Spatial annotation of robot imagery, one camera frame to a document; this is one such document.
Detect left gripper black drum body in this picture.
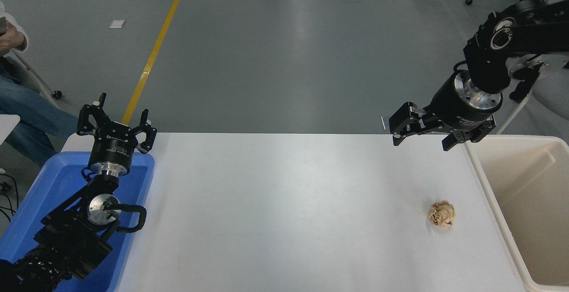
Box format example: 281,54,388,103
88,122,138,169

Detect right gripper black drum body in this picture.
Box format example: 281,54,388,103
428,73,497,132

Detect tan paper ball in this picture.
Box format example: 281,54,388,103
428,200,457,228

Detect person's hand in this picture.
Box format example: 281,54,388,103
0,30,23,56

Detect white-legged chair with castors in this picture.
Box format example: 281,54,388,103
8,48,63,109

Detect person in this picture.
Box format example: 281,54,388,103
0,1,83,168

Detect blue plastic tray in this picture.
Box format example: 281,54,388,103
0,151,156,292

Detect small white side table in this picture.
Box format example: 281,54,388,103
0,114,21,146

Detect large pale bin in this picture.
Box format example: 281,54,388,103
464,135,569,292

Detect grey-seat chair with white leg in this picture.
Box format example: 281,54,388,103
495,68,569,135

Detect black floor cables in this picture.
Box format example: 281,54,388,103
0,173,20,222

